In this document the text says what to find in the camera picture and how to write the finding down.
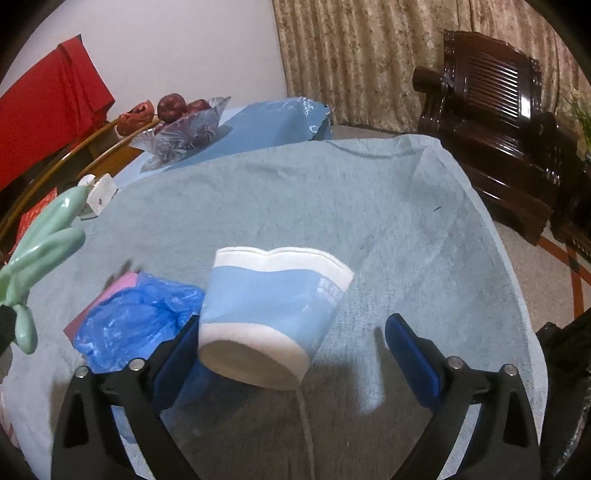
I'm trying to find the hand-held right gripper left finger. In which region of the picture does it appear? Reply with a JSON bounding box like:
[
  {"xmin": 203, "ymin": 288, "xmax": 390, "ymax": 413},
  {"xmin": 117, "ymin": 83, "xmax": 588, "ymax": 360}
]
[{"xmin": 51, "ymin": 314, "xmax": 201, "ymax": 480}]

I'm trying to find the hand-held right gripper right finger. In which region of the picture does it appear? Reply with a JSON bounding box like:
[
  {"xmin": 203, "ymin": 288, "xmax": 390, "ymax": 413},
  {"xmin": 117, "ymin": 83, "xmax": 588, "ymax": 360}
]
[{"xmin": 385, "ymin": 313, "xmax": 542, "ymax": 480}]

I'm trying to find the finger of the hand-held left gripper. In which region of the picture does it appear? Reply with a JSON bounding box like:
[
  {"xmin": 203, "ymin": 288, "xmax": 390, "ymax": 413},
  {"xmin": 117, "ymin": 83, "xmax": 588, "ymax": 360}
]
[{"xmin": 0, "ymin": 302, "xmax": 19, "ymax": 365}]

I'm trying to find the green rubber glove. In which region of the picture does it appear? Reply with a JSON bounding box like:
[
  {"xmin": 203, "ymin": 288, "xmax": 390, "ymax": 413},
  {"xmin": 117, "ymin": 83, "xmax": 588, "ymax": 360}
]
[{"xmin": 0, "ymin": 187, "xmax": 88, "ymax": 355}]

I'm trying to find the blue and white paper cup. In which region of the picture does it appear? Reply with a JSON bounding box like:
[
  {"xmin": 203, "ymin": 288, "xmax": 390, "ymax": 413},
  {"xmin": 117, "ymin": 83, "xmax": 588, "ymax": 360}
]
[{"xmin": 198, "ymin": 246, "xmax": 355, "ymax": 392}]

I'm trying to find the black trash bag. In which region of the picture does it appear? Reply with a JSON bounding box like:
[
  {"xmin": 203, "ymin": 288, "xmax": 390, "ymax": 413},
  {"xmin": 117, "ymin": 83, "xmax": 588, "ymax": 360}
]
[{"xmin": 536, "ymin": 305, "xmax": 591, "ymax": 480}]

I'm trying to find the blue plastic bag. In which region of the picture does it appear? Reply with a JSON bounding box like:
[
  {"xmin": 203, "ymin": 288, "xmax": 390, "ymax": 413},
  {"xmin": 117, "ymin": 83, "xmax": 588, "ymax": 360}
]
[{"xmin": 71, "ymin": 271, "xmax": 206, "ymax": 374}]

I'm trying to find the pink packet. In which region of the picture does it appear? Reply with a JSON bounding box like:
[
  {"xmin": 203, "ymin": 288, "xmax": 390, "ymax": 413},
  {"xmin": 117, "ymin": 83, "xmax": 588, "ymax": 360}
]
[{"xmin": 63, "ymin": 271, "xmax": 139, "ymax": 340}]

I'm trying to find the red patterned packet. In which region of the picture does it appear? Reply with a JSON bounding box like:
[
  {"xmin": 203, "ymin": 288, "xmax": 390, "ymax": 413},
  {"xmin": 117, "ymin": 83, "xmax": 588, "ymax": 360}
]
[{"xmin": 14, "ymin": 187, "xmax": 61, "ymax": 250}]

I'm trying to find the small white box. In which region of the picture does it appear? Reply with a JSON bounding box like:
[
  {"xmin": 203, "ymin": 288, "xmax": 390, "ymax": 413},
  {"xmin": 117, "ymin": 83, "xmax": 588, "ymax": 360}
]
[{"xmin": 88, "ymin": 174, "xmax": 116, "ymax": 215}]

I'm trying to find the grey-blue towel blanket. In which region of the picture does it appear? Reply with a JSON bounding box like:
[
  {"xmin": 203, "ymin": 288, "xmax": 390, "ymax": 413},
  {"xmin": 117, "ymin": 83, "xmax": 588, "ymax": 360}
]
[{"xmin": 0, "ymin": 134, "xmax": 550, "ymax": 480}]

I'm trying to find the light wooden chair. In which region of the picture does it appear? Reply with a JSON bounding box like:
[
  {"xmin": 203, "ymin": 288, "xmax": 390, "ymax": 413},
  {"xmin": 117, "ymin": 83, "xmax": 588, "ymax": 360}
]
[{"xmin": 0, "ymin": 117, "xmax": 160, "ymax": 259}]

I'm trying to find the red cloth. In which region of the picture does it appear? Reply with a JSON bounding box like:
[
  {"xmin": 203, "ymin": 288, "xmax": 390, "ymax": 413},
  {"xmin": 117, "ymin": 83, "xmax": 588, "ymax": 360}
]
[{"xmin": 0, "ymin": 38, "xmax": 116, "ymax": 191}]

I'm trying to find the glass fruit bowl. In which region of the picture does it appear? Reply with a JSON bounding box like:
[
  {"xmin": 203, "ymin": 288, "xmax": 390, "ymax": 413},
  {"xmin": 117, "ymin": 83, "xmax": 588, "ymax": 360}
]
[{"xmin": 129, "ymin": 96, "xmax": 232, "ymax": 160}]

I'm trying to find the dark wooden armchair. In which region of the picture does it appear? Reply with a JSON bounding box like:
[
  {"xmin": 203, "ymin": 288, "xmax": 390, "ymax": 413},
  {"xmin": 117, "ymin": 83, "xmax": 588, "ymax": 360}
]
[{"xmin": 412, "ymin": 28, "xmax": 591, "ymax": 257}]

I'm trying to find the dried red pomegranate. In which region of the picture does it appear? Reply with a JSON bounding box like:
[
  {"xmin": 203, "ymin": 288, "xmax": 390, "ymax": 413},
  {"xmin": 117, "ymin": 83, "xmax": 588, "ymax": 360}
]
[{"xmin": 116, "ymin": 99, "xmax": 156, "ymax": 137}]

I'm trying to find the blue pillow bag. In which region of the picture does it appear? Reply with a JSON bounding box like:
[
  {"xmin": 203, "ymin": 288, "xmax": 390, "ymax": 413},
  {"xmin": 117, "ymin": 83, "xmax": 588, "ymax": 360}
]
[{"xmin": 139, "ymin": 96, "xmax": 334, "ymax": 174}]

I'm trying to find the green potted plant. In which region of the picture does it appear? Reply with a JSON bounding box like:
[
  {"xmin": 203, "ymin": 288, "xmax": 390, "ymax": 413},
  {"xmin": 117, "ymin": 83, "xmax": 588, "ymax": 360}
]
[{"xmin": 566, "ymin": 90, "xmax": 591, "ymax": 153}]

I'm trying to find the beige patterned curtain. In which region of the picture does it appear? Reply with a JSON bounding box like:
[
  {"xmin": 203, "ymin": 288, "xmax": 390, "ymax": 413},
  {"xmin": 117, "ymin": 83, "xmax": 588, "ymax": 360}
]
[{"xmin": 271, "ymin": 0, "xmax": 591, "ymax": 134}]

